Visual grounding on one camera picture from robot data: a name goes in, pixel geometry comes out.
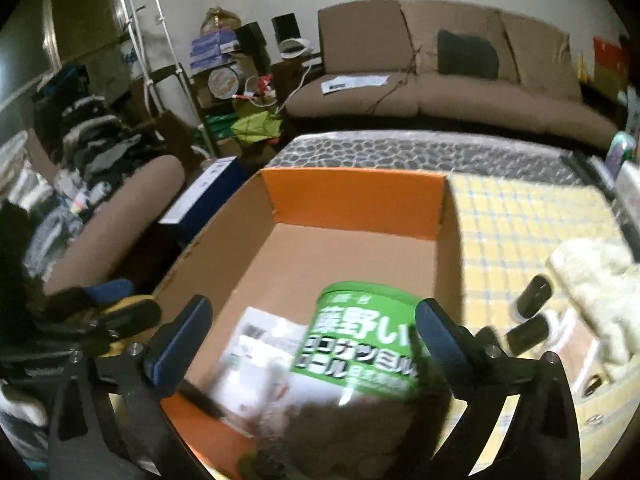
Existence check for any black cylinder bottle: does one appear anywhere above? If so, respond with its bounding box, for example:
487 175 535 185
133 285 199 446
514 274 553 321
506 310 560 356

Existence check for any white fluffy towel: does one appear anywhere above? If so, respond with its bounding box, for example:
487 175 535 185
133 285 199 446
548 238 639 382

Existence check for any green label snack bag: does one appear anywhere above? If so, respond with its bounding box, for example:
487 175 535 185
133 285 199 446
239 281 451 479

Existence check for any white paper leaflet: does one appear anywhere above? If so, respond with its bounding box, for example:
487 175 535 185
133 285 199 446
209 307 307 436

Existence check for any brown padded armchair arm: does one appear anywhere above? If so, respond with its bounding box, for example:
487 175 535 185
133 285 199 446
43 155 186 296

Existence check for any yellow plaid cloth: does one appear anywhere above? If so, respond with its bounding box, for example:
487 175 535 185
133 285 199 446
447 173 640 480

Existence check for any blue white box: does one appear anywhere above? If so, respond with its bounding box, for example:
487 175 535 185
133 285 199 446
157 156 248 240

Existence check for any orange cardboard fruit box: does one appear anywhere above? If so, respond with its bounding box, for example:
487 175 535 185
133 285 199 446
150 167 464 480

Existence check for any purple green round container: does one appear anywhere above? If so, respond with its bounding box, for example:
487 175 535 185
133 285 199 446
604 131 638 180

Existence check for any red cardboard box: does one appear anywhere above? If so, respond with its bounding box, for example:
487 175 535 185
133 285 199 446
592 37 629 101

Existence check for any brown sofa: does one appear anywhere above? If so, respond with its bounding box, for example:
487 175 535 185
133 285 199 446
285 0 617 150

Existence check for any dark green cushion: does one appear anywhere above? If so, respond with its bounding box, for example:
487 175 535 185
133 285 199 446
437 29 499 80

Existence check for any white paper on sofa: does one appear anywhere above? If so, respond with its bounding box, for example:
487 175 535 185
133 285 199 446
320 75 390 96

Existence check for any white metal rack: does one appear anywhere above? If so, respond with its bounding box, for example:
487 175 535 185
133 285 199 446
116 0 220 159

